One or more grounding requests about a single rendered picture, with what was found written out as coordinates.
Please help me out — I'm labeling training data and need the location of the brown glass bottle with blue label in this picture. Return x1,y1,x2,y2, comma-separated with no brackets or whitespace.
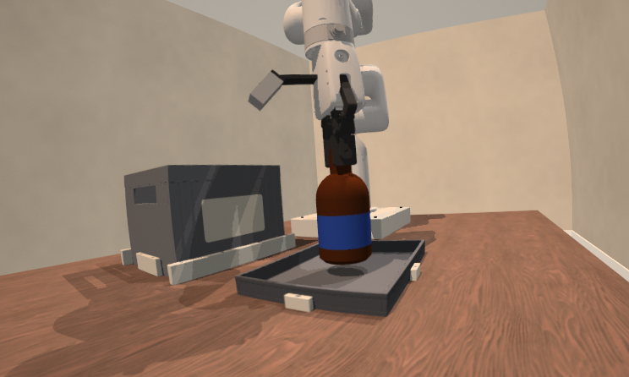
315,148,372,265

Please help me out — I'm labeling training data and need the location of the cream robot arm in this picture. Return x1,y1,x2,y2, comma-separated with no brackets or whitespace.
249,0,389,213

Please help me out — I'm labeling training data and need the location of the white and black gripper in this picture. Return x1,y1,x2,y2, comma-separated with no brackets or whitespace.
305,40,365,168

